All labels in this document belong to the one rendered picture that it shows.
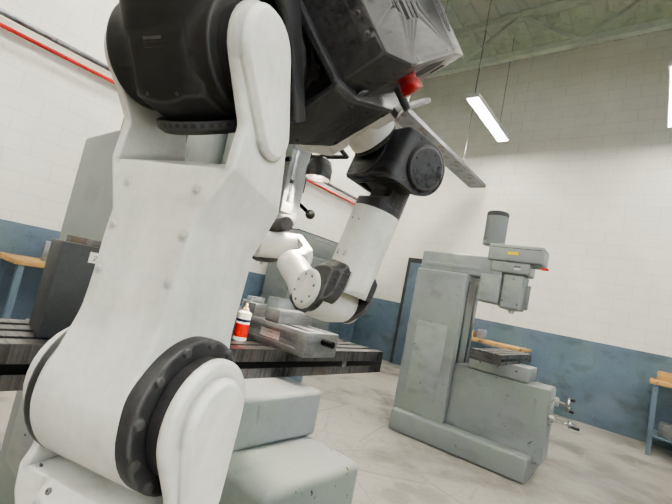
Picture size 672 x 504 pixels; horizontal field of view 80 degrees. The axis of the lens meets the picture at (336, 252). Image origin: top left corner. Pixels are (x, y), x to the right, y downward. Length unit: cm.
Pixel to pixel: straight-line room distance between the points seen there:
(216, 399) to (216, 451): 5
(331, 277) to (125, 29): 46
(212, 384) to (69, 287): 58
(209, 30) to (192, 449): 35
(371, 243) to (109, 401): 48
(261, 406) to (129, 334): 65
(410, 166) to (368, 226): 13
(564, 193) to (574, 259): 114
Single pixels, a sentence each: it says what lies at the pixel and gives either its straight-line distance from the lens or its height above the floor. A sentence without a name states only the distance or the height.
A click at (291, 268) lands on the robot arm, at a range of 86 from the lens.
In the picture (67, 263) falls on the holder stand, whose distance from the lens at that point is 93.
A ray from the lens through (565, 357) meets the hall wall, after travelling 731.
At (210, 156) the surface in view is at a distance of 127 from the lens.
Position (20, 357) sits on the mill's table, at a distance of 89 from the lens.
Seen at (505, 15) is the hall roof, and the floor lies 620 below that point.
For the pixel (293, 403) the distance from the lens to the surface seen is 110.
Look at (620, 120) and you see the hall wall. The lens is 811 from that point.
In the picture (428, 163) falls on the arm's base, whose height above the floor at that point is 141.
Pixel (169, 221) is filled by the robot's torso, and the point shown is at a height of 119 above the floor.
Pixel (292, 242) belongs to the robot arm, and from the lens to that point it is 97.
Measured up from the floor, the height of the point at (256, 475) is 76.
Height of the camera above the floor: 115
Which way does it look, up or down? 6 degrees up
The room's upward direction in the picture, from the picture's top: 12 degrees clockwise
